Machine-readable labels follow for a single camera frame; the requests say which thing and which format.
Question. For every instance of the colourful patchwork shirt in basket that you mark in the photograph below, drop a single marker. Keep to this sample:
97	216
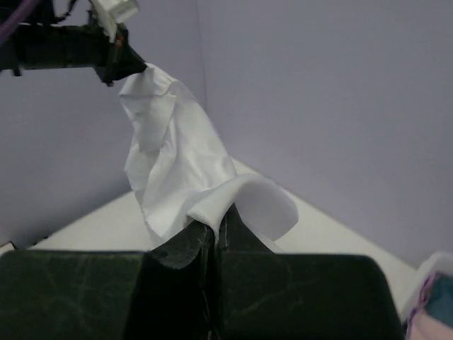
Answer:
439	305

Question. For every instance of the pink shirt in basket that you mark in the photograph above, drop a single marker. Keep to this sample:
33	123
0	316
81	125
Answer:
419	324

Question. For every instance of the white long sleeve shirt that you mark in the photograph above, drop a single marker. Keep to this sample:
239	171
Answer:
180	170

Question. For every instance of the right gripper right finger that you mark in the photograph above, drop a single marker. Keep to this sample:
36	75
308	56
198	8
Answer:
265	295

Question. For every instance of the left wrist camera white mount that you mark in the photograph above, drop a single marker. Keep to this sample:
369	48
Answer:
109	14

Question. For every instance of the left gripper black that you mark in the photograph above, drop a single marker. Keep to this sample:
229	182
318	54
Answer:
70	46

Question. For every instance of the white plastic basket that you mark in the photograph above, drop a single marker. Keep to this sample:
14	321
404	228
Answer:
438	262

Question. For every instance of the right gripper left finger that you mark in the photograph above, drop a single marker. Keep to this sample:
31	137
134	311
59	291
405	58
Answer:
172	291

